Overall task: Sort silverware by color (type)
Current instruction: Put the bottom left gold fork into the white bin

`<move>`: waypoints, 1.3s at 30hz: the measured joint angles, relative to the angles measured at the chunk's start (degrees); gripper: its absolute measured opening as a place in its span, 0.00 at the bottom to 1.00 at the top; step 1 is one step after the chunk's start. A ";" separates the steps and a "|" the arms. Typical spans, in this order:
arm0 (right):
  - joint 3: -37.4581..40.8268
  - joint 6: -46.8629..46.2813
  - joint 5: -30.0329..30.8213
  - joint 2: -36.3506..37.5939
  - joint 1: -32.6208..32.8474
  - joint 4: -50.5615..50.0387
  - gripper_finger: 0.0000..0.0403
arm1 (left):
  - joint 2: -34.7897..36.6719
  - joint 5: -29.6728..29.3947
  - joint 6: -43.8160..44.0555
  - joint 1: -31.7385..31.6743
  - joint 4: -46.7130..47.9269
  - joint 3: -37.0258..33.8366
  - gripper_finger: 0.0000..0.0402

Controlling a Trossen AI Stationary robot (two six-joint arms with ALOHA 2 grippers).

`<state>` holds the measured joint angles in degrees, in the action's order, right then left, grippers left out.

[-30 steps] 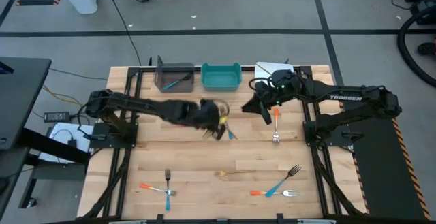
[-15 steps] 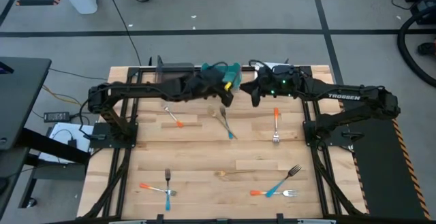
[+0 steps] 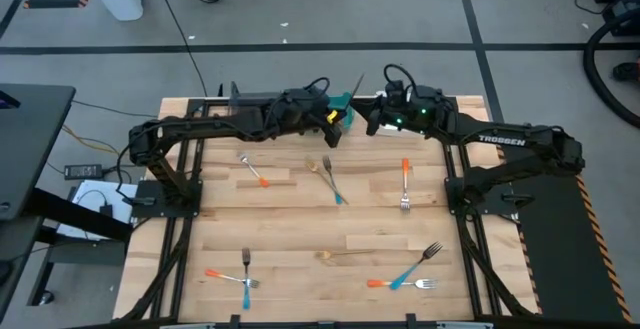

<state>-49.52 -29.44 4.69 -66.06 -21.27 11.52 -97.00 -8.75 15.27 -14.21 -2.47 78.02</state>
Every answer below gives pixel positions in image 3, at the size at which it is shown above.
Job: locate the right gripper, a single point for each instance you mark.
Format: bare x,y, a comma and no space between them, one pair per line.
420,114

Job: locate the black power adapter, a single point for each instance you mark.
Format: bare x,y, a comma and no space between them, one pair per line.
82,171

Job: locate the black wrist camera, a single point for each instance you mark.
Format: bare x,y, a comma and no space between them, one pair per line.
395,94
300,98

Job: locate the grey plastic bin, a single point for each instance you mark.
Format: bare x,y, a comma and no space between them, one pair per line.
250,100

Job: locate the teal plastic bin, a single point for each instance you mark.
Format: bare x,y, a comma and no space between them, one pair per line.
345,104

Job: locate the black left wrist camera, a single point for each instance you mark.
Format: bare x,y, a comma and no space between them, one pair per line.
300,98

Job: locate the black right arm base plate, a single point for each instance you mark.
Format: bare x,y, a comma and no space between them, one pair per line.
500,210

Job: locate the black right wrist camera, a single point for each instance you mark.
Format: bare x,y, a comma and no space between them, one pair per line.
395,94

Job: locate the small black floor object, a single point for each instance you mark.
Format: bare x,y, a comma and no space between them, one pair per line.
627,71

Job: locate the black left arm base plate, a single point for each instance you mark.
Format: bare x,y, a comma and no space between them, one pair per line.
143,213

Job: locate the large hazard-edged black mat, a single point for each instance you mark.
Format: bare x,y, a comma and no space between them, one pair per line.
555,249

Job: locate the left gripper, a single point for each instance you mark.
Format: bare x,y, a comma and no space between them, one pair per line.
305,119

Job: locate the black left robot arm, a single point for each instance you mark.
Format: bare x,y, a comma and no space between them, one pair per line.
200,125

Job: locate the black table frame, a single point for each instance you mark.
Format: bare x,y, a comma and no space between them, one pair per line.
175,279

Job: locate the white paper sheet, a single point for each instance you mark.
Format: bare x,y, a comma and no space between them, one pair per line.
115,191

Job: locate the black desk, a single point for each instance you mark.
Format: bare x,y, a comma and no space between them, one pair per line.
35,139

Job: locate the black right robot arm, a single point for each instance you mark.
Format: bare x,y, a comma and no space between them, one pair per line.
500,139

